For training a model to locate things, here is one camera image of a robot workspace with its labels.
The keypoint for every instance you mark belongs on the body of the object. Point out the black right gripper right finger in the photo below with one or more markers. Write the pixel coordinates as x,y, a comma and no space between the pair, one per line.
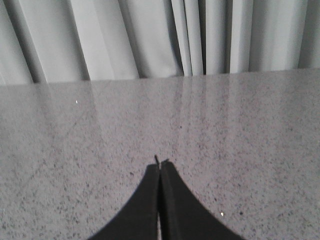
182,216

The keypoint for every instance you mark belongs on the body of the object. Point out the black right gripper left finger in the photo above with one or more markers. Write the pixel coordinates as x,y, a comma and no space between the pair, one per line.
138,218

